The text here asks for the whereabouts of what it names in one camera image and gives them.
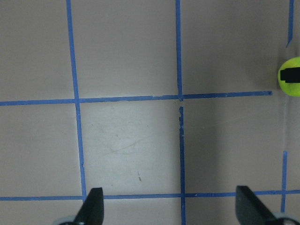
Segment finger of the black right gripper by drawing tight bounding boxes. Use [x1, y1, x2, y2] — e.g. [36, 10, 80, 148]
[280, 67, 300, 83]

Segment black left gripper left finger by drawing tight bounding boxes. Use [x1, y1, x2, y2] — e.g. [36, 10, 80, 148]
[72, 187, 104, 225]

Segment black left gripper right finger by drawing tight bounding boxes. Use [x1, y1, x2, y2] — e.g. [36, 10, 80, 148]
[235, 186, 277, 225]

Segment green apple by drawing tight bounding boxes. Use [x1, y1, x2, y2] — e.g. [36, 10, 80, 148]
[277, 57, 300, 97]

